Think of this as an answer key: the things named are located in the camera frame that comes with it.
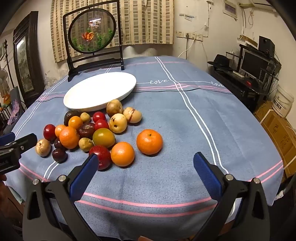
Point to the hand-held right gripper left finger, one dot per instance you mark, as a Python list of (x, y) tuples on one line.
[(85, 173)]

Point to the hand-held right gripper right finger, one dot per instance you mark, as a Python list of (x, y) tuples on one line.
[(205, 176)]

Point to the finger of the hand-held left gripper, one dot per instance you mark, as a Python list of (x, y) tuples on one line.
[(26, 140), (7, 138)]

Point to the small tan fruit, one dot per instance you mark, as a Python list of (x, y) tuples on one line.
[(43, 147)]

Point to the large dark red plum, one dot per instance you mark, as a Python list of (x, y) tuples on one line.
[(103, 157)]

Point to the small red plum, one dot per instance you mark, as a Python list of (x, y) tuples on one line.
[(49, 132)]

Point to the small yellow-green longan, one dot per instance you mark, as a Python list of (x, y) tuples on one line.
[(85, 144), (85, 117)]

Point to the dark purple cherry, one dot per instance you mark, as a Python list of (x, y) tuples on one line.
[(59, 155), (57, 143)]

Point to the small orange kumquat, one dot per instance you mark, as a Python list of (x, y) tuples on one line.
[(75, 122), (59, 131)]

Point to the green orange tomato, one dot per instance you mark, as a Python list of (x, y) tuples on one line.
[(103, 137)]

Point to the smooth orange fruit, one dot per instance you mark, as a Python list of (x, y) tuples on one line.
[(122, 154)]

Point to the dark purple mangosteen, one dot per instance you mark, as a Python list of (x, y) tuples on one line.
[(86, 130)]

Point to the red cherry tomato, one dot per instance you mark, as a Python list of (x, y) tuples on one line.
[(101, 125), (99, 116)]

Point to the dark brown passion fruit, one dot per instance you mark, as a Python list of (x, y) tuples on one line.
[(70, 114)]

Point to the pale yellow spotted fruit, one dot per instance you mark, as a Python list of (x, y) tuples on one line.
[(118, 123)]

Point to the large stemmed orange mandarin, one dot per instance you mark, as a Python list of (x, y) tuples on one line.
[(149, 141)]

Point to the yellow-brown round fruit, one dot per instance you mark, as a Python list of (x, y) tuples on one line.
[(114, 107)]

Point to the pale fruit with red stripe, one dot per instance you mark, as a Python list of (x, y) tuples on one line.
[(132, 115)]

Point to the white oval plate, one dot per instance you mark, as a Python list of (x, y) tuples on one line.
[(99, 90)]

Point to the purple cloth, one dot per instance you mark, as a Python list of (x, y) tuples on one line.
[(14, 110)]

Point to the blue checked tablecloth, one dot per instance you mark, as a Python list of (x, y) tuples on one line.
[(161, 162)]

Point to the dark wooden framed painting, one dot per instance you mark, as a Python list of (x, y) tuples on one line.
[(23, 58)]

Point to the cardboard box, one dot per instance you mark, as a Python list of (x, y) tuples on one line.
[(277, 129)]

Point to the black computer desk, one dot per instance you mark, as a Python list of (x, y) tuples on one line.
[(233, 85)]

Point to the white plastic bucket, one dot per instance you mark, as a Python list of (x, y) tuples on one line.
[(282, 102)]

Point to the black hat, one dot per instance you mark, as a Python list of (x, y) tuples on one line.
[(220, 61)]

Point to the computer monitor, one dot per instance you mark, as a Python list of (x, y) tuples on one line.
[(253, 63)]

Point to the round goldfish screen ornament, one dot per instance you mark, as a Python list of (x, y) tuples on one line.
[(92, 32)]

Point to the black speaker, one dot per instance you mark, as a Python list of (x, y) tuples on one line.
[(266, 45)]

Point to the beige checked curtain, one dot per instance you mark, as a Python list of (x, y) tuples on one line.
[(143, 23)]

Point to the wall power outlets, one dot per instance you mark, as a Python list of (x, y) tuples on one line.
[(189, 35)]

